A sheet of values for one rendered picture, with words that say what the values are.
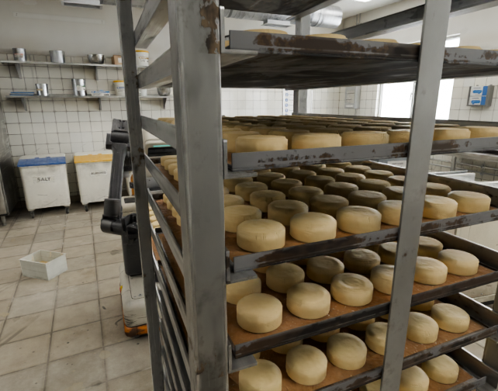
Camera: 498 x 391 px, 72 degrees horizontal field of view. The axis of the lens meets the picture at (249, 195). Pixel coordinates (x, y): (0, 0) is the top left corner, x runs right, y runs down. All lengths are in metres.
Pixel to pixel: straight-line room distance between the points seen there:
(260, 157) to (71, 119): 5.47
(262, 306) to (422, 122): 0.25
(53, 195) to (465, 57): 5.04
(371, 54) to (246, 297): 0.28
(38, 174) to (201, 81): 4.94
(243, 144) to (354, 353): 0.30
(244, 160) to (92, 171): 4.87
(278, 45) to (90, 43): 5.52
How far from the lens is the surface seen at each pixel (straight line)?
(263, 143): 0.31
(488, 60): 0.45
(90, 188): 5.18
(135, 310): 2.30
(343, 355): 0.48
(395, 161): 2.09
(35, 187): 5.20
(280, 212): 0.40
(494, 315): 0.64
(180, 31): 0.25
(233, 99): 6.20
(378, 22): 0.76
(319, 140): 0.34
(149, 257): 0.94
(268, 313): 0.38
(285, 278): 0.44
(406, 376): 0.62
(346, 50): 0.32
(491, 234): 2.81
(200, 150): 0.25
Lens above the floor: 1.45
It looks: 15 degrees down
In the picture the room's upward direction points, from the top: straight up
